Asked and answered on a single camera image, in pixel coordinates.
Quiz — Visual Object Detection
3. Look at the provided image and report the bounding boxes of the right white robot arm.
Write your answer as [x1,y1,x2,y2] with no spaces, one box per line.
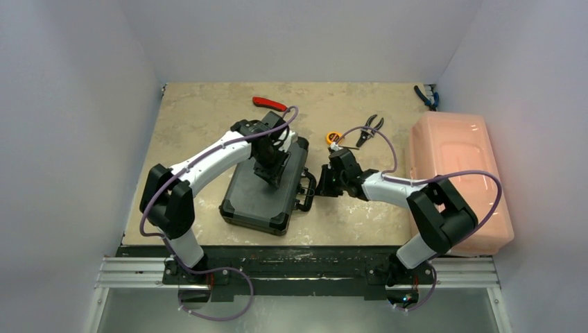
[315,148,478,282]

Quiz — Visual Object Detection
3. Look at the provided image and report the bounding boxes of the black poker set case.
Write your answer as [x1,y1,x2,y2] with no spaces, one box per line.
[219,137,318,236]

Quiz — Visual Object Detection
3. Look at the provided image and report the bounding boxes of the yellow tape measure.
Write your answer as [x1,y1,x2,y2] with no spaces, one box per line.
[325,132,358,150]

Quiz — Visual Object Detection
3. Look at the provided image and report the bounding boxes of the black handled pliers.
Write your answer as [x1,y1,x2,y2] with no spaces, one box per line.
[356,114,385,148]

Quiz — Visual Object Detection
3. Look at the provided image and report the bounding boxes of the pink translucent plastic bin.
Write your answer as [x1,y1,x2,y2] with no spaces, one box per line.
[405,112,514,257]

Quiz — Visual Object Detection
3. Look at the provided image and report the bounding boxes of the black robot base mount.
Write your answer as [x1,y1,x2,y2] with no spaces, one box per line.
[162,246,435,307]

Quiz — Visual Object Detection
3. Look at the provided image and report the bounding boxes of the red utility knife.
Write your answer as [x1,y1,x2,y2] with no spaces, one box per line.
[252,96,288,112]

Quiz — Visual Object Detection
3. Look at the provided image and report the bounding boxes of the aluminium rail frame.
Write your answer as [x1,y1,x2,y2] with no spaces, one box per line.
[83,257,513,332]

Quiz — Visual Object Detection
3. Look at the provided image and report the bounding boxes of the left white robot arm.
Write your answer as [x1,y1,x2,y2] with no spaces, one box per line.
[139,112,297,284]

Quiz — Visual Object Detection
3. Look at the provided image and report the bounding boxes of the blue handled pliers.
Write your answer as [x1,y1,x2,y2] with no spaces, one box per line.
[413,85,440,112]

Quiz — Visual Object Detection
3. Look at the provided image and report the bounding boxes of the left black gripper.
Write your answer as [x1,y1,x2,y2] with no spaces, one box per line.
[254,144,291,187]

